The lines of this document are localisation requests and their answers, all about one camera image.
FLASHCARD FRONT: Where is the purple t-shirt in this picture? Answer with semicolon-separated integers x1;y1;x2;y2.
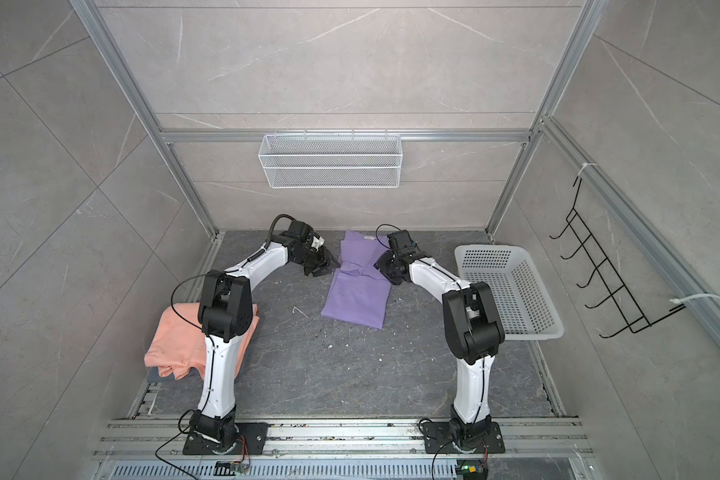
321;230;391;329

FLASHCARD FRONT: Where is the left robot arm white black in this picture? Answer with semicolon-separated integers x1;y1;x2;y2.
189;221;333;452

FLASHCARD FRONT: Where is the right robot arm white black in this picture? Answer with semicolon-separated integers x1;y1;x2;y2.
375;250;506;450

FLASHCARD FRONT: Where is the white plastic laundry basket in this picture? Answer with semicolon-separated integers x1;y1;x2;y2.
455;244;564;341

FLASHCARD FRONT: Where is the pink folded t-shirt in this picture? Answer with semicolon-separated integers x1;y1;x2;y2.
143;301;260;382

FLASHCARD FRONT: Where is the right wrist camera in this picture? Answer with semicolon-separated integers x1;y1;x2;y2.
387;230;419;256

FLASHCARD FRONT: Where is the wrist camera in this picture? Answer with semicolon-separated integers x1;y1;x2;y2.
387;230;419;256
282;220;325;250

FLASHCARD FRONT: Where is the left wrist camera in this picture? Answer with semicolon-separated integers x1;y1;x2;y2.
282;220;325;250

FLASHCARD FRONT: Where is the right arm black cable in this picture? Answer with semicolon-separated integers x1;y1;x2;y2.
374;223;403;250

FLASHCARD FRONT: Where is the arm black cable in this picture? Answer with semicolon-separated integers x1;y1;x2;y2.
374;223;403;250
154;213;298;480

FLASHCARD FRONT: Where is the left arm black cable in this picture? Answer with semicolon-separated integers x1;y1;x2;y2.
154;213;298;480

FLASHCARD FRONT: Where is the white wire mesh wall basket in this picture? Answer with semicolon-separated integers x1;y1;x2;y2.
258;133;403;189

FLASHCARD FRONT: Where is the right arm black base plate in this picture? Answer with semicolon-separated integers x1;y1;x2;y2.
417;417;506;454

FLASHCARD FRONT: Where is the aluminium rail base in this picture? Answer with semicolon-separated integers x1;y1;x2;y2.
91;417;603;479

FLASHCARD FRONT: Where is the aluminium frame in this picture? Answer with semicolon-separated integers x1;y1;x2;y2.
68;0;720;379

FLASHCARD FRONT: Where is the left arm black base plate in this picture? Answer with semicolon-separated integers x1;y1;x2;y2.
182;422;269;456

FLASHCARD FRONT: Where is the black wire hook rack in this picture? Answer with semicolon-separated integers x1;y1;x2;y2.
548;178;686;339

